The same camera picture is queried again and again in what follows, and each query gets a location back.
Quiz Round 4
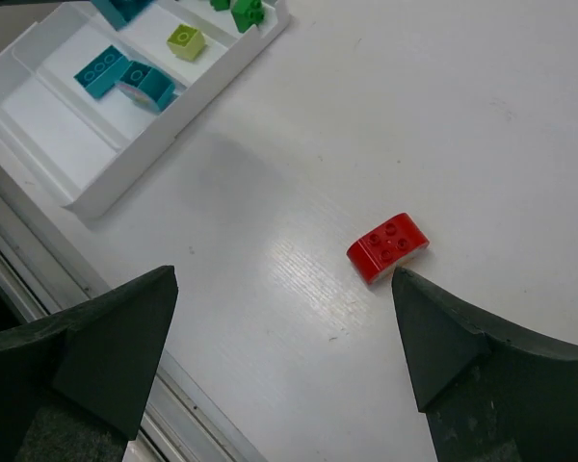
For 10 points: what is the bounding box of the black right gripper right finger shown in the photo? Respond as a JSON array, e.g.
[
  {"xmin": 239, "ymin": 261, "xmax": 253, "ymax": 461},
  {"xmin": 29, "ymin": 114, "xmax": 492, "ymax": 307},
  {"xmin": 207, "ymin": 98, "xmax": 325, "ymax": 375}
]
[{"xmin": 391, "ymin": 268, "xmax": 578, "ymax": 461}]

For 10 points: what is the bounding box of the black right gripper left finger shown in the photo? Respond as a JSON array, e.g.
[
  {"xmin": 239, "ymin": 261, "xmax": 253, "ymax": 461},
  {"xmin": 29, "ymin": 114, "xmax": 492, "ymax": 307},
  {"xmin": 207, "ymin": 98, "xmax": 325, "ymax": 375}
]
[{"xmin": 0, "ymin": 266, "xmax": 178, "ymax": 461}]

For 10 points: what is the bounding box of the red flower lego brick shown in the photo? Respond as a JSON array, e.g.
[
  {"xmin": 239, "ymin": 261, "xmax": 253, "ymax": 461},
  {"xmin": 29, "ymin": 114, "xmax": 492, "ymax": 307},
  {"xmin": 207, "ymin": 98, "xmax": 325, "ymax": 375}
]
[{"xmin": 346, "ymin": 213, "xmax": 430, "ymax": 285}]

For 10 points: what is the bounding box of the round teal lego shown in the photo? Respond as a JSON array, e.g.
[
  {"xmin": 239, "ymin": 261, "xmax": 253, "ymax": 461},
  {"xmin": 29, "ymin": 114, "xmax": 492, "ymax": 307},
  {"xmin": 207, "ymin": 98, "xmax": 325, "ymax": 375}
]
[{"xmin": 116, "ymin": 61, "xmax": 175, "ymax": 113}]

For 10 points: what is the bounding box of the lime green lego brick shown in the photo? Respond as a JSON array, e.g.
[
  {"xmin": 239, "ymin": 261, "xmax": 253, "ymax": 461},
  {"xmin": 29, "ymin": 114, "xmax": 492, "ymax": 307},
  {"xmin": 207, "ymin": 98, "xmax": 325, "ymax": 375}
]
[{"xmin": 167, "ymin": 24, "xmax": 206, "ymax": 62}]

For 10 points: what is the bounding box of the teal small lego brick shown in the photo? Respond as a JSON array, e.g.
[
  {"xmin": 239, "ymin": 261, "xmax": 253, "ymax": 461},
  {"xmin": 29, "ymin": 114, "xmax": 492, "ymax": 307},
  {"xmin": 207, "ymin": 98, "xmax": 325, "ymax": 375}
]
[{"xmin": 91, "ymin": 0, "xmax": 152, "ymax": 31}]

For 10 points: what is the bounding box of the dark green lego brick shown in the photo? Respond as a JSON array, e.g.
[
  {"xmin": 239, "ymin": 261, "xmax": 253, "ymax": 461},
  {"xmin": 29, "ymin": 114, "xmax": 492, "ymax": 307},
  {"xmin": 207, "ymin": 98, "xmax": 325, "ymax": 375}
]
[{"xmin": 231, "ymin": 0, "xmax": 265, "ymax": 33}]

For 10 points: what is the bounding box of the teal long lego brick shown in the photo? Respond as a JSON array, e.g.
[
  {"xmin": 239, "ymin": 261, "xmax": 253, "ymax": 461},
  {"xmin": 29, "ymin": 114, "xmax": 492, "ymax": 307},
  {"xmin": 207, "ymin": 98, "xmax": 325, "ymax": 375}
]
[{"xmin": 74, "ymin": 45, "xmax": 130, "ymax": 100}]

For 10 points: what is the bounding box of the white compartment tray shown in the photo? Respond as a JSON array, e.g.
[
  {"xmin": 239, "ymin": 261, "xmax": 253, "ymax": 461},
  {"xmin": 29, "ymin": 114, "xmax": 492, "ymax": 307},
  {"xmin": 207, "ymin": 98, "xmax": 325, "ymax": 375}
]
[{"xmin": 0, "ymin": 1, "xmax": 290, "ymax": 218}]

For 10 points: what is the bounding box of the aluminium rail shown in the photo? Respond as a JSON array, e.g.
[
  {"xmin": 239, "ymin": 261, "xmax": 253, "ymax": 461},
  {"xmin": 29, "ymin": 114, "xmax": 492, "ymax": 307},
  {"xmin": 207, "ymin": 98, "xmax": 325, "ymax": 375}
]
[{"xmin": 0, "ymin": 193, "xmax": 260, "ymax": 461}]

